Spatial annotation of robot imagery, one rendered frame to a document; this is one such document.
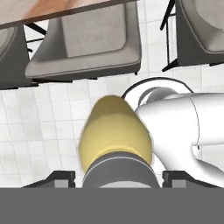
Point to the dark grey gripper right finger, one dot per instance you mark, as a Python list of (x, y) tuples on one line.
[(178, 178)]

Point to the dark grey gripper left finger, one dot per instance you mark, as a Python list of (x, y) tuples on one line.
[(61, 178)]

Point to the yellow juice bottle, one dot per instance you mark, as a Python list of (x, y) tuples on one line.
[(115, 131)]

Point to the grey upholstered chair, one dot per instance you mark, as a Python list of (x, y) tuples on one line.
[(87, 52), (198, 35), (11, 58)]

